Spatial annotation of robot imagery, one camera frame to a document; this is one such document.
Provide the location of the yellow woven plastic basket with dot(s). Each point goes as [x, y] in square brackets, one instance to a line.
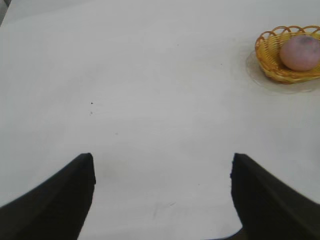
[268, 52]

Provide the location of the clear plastic doily plate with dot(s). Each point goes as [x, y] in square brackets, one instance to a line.
[252, 72]

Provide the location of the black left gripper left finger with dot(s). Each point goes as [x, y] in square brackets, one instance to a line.
[50, 207]

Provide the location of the pink peach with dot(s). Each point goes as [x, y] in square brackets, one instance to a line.
[298, 53]

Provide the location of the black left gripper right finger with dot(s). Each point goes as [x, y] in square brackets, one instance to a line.
[270, 207]

